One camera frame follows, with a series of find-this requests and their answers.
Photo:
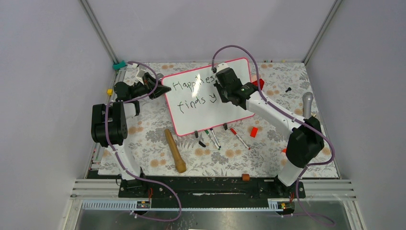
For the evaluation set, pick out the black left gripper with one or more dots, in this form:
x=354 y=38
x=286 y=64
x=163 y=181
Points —
x=149 y=82

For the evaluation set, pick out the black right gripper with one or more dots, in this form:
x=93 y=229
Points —
x=219 y=87

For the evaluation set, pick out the pink framed whiteboard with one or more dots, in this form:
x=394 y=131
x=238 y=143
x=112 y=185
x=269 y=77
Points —
x=194 y=102

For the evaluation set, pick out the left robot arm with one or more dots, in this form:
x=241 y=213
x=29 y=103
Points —
x=109 y=124

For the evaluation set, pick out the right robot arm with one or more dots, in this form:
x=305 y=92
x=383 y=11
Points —
x=304 y=134

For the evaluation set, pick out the red whiteboard marker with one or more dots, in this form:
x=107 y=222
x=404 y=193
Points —
x=240 y=139

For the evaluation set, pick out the blue whiteboard marker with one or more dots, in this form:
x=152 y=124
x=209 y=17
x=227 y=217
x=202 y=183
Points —
x=215 y=138

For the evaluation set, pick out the green whiteboard marker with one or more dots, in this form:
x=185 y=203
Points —
x=212 y=139

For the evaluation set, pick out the large red block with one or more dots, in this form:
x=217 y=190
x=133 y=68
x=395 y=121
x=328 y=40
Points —
x=259 y=83

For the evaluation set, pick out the small red block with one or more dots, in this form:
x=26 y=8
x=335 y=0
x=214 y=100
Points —
x=254 y=132

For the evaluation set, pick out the teal clamp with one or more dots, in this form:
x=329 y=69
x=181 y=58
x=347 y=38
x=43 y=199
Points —
x=119 y=65

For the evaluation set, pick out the floral patterned table mat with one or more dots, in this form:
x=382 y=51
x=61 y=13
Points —
x=146 y=140

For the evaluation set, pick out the silver toy microphone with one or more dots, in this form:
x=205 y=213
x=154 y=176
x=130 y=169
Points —
x=307 y=99

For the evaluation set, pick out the gold toy microphone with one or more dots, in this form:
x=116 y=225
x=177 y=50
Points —
x=180 y=164

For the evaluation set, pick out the small brown cube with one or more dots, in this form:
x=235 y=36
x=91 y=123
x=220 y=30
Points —
x=245 y=177

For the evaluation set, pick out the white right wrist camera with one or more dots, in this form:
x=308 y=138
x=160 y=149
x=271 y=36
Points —
x=221 y=66

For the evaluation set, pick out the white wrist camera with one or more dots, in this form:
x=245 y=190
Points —
x=221 y=66
x=140 y=70

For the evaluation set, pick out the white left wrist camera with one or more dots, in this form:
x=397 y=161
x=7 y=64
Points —
x=140 y=70

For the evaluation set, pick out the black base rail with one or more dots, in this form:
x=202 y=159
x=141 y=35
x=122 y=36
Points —
x=210 y=192

